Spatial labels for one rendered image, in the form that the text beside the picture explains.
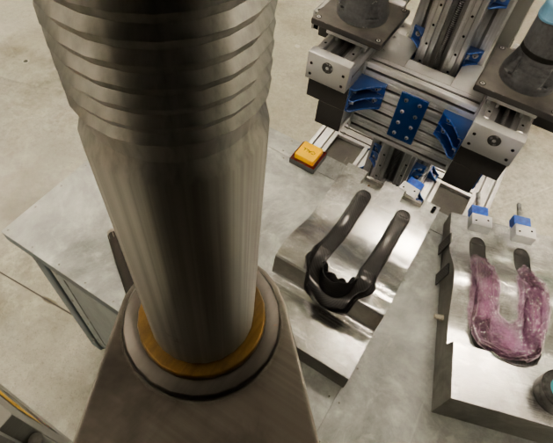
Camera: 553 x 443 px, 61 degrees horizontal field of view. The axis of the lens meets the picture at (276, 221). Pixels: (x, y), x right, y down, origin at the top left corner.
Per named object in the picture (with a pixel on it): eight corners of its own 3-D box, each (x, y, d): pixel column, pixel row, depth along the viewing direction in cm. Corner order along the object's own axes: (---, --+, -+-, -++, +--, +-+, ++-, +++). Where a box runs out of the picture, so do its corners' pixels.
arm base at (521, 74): (506, 54, 133) (524, 21, 125) (560, 74, 129) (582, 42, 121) (491, 82, 125) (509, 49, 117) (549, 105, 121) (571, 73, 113)
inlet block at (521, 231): (505, 206, 128) (514, 194, 124) (523, 211, 128) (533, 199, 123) (505, 245, 120) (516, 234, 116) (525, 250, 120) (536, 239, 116)
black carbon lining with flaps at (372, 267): (357, 192, 122) (365, 167, 114) (414, 221, 118) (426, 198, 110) (287, 293, 104) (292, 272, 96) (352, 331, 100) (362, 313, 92)
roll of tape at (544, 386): (556, 424, 88) (566, 420, 85) (523, 387, 91) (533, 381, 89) (583, 403, 90) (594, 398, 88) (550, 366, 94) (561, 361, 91)
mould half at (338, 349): (342, 184, 132) (352, 150, 121) (428, 227, 126) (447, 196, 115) (241, 323, 106) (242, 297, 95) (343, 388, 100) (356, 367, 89)
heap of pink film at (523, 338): (463, 250, 115) (476, 233, 108) (537, 270, 113) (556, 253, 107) (460, 351, 100) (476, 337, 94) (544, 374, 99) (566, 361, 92)
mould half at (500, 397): (443, 223, 127) (459, 199, 118) (542, 248, 124) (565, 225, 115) (431, 411, 98) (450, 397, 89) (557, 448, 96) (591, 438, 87)
